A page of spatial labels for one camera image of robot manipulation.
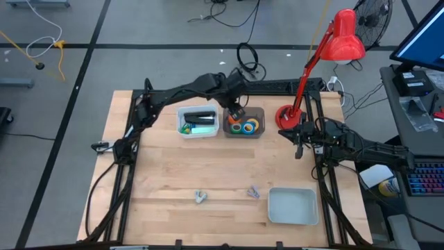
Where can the black stapler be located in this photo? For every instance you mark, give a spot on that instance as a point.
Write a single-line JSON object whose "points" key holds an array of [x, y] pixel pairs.
{"points": [[199, 118]]}

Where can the yellow pole with black base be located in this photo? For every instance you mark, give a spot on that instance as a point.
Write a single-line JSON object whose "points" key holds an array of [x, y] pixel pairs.
{"points": [[39, 66]]}

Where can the red tool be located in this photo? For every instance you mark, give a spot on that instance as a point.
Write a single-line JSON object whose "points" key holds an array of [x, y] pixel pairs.
{"points": [[440, 114]]}

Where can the clear plastic bag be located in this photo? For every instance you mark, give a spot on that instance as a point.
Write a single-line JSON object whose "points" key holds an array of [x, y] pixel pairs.
{"points": [[418, 114]]}

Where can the purple staple remover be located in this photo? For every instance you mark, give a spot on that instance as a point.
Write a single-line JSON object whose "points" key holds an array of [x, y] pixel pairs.
{"points": [[254, 192]]}

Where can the white paper box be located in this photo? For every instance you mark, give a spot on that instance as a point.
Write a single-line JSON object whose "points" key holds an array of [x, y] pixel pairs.
{"points": [[374, 175]]}

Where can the white power adapter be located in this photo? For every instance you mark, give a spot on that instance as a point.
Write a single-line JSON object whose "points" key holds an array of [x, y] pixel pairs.
{"points": [[333, 80]]}

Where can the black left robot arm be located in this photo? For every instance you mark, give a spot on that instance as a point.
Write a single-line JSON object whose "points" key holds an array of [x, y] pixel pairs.
{"points": [[173, 93]]}

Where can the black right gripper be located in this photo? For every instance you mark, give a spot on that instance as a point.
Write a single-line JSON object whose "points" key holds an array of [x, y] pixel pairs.
{"points": [[310, 133]]}

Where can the yellow lidded container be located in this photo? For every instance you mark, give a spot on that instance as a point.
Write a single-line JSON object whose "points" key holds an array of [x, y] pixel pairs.
{"points": [[388, 187]]}

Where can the white plastic bin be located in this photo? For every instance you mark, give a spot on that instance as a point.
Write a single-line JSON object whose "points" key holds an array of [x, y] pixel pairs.
{"points": [[197, 108]]}

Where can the black floor object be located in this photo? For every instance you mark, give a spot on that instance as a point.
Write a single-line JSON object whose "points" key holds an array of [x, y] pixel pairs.
{"points": [[4, 116]]}

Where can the mint green stapler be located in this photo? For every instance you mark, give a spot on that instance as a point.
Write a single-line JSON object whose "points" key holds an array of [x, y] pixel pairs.
{"points": [[204, 130]]}

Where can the black power strip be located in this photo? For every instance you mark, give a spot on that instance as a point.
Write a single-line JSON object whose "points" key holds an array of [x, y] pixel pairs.
{"points": [[277, 85]]}

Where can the grey plastic tray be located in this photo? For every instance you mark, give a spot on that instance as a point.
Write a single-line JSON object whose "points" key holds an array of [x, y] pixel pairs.
{"points": [[293, 206]]}

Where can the blue tape roll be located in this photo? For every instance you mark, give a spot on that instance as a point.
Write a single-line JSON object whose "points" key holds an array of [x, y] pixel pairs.
{"points": [[243, 127]]}

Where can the grey staple remover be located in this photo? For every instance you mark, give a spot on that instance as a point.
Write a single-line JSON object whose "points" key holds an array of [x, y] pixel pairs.
{"points": [[199, 198]]}

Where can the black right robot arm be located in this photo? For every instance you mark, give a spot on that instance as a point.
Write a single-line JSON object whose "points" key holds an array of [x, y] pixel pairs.
{"points": [[374, 152]]}

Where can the orange tape roll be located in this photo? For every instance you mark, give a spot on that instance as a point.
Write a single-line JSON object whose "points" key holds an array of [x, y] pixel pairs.
{"points": [[230, 120]]}

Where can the dark green mini stapler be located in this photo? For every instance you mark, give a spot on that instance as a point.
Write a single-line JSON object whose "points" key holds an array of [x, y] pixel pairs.
{"points": [[184, 129]]}

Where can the red desk lamp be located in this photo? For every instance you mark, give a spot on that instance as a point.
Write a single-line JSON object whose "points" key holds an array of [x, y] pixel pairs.
{"points": [[343, 38]]}

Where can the grey side desk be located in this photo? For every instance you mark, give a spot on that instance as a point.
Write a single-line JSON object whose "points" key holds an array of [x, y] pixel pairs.
{"points": [[399, 118]]}

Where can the brown plastic bin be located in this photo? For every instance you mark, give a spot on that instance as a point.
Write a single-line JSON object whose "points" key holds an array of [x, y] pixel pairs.
{"points": [[255, 112]]}

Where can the backlit rainbow keyboard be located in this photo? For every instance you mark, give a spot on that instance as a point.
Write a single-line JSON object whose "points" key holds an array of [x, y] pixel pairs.
{"points": [[426, 178]]}

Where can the black aluminium table frame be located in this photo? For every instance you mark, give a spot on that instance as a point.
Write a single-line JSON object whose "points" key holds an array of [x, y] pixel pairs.
{"points": [[277, 93]]}

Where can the green tape roll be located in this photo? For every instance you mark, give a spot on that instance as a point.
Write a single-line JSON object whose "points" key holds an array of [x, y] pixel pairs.
{"points": [[231, 128]]}

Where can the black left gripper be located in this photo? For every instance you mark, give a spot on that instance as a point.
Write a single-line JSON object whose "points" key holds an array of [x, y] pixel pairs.
{"points": [[232, 88]]}

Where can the grey chair armrest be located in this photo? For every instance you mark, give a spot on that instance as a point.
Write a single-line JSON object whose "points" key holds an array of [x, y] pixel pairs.
{"points": [[402, 232]]}

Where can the computer monitor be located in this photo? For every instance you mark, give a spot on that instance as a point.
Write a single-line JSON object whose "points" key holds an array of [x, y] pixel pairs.
{"points": [[426, 41]]}

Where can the black floor fan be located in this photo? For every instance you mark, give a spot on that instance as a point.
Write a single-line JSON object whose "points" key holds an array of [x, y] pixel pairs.
{"points": [[373, 21]]}

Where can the small black box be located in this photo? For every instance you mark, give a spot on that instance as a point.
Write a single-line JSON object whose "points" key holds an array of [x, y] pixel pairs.
{"points": [[412, 83]]}

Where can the grey table leg base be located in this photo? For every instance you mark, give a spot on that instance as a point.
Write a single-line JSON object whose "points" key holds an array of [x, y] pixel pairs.
{"points": [[15, 82], [38, 3]]}

